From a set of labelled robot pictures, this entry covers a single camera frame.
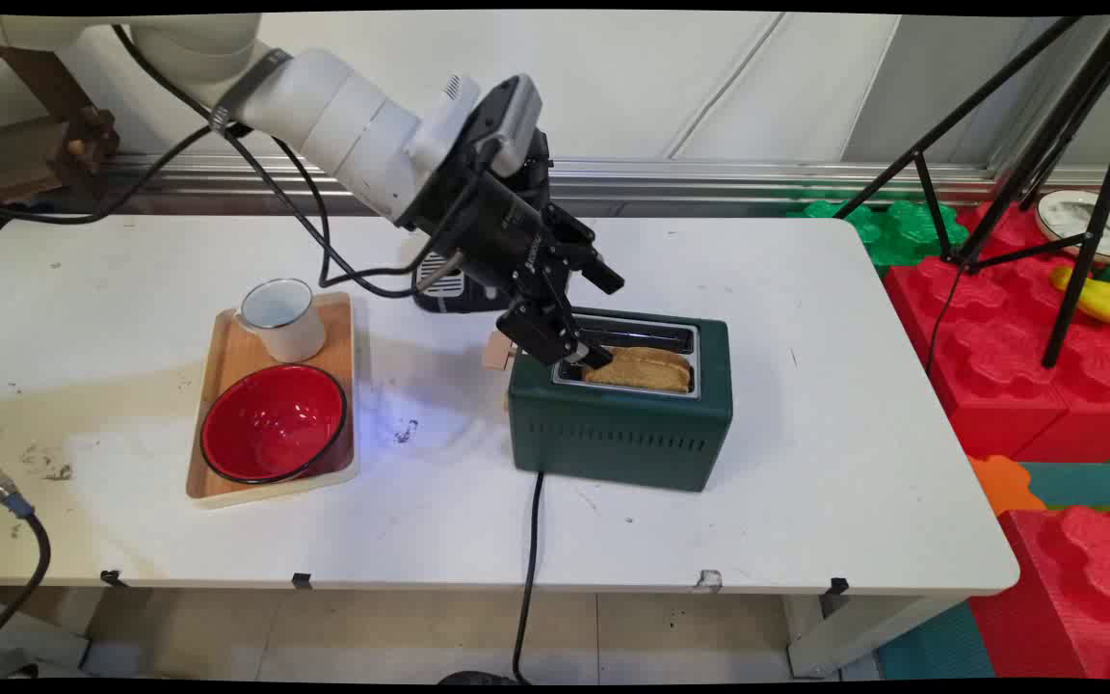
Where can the brown wooden furniture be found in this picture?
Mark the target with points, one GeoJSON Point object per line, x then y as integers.
{"type": "Point", "coordinates": [35, 135]}

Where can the wooden toaster lever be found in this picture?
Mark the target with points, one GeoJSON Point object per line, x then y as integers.
{"type": "Point", "coordinates": [499, 353]}

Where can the green foam block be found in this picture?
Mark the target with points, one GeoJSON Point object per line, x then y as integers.
{"type": "Point", "coordinates": [902, 229]}

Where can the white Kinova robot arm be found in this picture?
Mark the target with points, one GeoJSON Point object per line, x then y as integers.
{"type": "Point", "coordinates": [343, 116]}

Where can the small red foam block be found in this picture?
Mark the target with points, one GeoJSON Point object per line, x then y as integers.
{"type": "Point", "coordinates": [1075, 598]}

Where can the yellow toy banana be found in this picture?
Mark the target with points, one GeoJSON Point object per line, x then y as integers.
{"type": "Point", "coordinates": [1109, 301]}

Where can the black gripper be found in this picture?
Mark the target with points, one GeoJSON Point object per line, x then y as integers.
{"type": "Point", "coordinates": [492, 222]}

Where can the large red foam block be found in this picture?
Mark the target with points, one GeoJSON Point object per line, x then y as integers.
{"type": "Point", "coordinates": [1008, 357]}

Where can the wooden tray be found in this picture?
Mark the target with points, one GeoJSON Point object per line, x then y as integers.
{"type": "Point", "coordinates": [227, 366]}

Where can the dark green toaster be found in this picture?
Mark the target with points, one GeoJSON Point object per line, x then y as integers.
{"type": "Point", "coordinates": [613, 434]}

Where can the white plate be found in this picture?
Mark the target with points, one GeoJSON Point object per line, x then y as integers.
{"type": "Point", "coordinates": [1080, 224]}

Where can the white enamel mug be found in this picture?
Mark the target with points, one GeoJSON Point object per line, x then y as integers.
{"type": "Point", "coordinates": [287, 323]}

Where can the red bowl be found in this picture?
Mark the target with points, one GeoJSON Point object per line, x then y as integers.
{"type": "Point", "coordinates": [271, 424]}

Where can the teal foam mat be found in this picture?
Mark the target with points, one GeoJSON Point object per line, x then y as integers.
{"type": "Point", "coordinates": [1090, 485]}

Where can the orange foam piece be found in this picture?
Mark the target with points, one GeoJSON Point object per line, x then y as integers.
{"type": "Point", "coordinates": [1003, 484]}

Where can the aluminium wall rail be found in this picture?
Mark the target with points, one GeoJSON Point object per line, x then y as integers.
{"type": "Point", "coordinates": [709, 179]}

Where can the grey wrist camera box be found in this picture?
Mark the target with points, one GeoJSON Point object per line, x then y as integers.
{"type": "Point", "coordinates": [511, 116]}

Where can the black tripod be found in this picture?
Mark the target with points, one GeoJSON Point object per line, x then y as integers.
{"type": "Point", "coordinates": [1075, 145]}

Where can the white table leg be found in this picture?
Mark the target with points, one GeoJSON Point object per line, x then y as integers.
{"type": "Point", "coordinates": [863, 631]}

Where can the toasted bread slice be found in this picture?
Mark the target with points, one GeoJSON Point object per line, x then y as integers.
{"type": "Point", "coordinates": [642, 378]}
{"type": "Point", "coordinates": [656, 354]}

